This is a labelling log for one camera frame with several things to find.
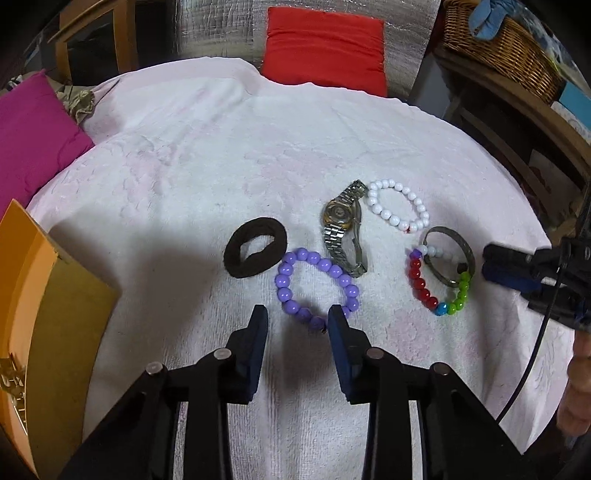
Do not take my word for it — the dark metal bangle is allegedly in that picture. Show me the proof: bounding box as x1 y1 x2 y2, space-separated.
422 226 476 289

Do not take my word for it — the multicolour bead bracelet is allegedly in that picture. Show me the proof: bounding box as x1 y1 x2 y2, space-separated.
407 244 473 317

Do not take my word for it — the white bead bracelet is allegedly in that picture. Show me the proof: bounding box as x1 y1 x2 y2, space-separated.
365 178 431 234

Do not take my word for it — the purple bead bracelet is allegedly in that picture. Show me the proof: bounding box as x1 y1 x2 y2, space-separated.
273 247 362 332

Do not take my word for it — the black hair scrunchie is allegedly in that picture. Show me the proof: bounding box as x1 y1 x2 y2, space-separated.
222 216 290 280

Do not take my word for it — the silver metal wristwatch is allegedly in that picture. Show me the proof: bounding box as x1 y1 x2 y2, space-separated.
322 180 369 278

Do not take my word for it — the person right hand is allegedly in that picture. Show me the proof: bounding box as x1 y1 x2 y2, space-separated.
557 331 591 437

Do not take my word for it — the wooden shelf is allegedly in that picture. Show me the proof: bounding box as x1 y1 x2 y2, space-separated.
434 46 590 233

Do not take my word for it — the blue fashion box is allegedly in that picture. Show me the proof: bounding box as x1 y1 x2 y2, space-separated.
559 82 591 129

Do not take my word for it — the orange cardboard box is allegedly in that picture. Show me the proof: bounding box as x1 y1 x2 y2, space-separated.
1 201 118 479

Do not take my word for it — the wicker basket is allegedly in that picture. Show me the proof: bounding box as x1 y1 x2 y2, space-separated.
443 0 566 105

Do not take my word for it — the beige hair claw clip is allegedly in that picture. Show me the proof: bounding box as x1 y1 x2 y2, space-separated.
0 354 28 434

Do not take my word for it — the red pillow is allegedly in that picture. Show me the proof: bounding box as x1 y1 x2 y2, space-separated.
260 6 388 97

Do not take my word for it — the magenta pillow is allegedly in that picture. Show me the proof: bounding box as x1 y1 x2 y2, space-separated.
0 71 94 211

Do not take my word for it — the beige crumpled cloth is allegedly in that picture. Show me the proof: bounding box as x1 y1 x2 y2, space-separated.
55 83 117 125

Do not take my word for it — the silver foil insulation sheet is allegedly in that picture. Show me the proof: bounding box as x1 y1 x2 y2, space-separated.
174 0 441 99

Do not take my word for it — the wooden side table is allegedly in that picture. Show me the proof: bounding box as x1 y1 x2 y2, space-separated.
48 0 139 84

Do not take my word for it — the black cable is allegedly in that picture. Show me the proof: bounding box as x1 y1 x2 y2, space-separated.
493 193 591 423

